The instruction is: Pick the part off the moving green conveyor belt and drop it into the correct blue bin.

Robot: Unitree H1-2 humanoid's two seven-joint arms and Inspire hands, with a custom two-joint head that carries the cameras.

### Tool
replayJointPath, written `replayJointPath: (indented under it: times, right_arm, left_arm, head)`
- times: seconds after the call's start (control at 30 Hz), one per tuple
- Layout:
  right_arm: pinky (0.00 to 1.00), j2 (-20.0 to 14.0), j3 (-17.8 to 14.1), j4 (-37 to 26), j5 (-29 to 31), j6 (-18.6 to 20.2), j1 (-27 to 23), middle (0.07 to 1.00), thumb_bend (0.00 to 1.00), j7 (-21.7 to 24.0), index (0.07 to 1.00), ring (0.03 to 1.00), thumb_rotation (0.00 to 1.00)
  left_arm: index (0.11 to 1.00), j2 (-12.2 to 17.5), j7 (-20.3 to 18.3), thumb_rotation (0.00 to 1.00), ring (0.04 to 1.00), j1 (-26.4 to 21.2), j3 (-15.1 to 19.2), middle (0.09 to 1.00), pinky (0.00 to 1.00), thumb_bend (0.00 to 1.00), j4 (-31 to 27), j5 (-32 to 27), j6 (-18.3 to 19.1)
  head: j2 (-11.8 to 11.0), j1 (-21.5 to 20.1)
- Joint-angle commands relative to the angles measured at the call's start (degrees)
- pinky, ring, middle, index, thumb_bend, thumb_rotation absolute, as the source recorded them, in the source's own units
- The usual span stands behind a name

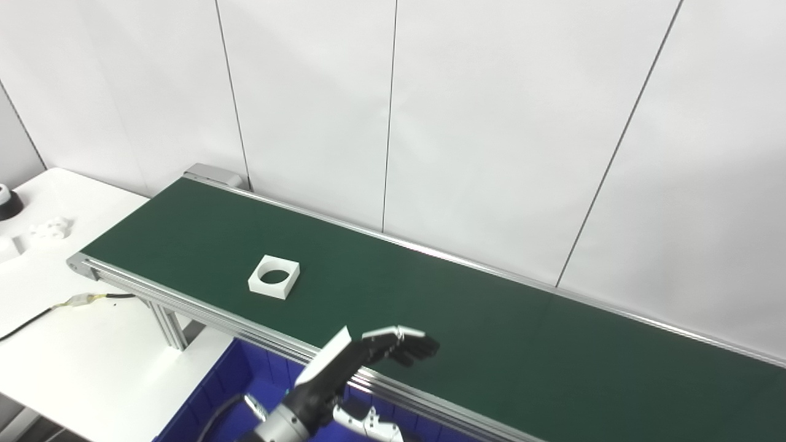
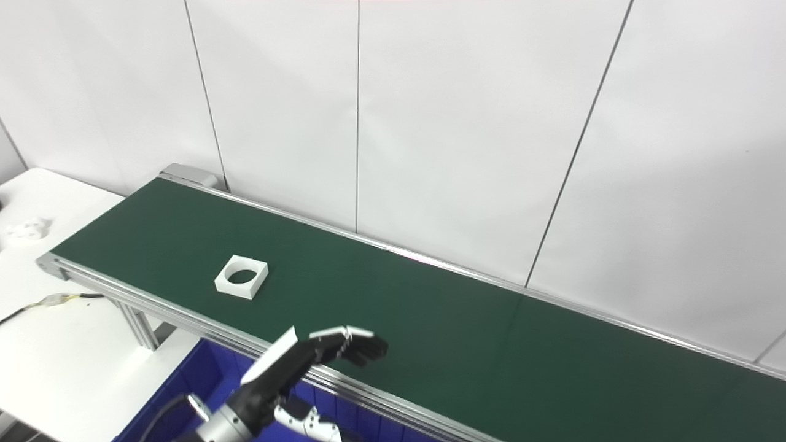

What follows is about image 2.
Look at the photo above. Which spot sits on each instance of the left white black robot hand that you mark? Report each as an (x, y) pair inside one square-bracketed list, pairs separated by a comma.
[(288, 368)]

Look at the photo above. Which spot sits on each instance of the white square part round hole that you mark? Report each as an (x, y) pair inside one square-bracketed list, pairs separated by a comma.
[(230, 285)]

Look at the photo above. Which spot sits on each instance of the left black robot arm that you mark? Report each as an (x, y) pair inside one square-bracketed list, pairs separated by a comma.
[(224, 426)]

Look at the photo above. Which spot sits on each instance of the large blue plastic bin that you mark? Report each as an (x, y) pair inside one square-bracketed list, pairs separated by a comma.
[(202, 374)]

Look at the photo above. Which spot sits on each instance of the aluminium conveyor leg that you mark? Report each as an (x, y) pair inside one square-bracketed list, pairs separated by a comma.
[(141, 325)]

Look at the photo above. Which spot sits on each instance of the grey conveyor end housing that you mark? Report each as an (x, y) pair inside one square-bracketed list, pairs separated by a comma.
[(187, 173)]

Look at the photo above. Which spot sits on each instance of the small white lobed part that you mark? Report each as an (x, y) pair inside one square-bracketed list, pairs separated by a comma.
[(26, 232)]

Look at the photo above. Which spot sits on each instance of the green conveyor belt aluminium frame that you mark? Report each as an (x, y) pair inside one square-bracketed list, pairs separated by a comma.
[(430, 319)]

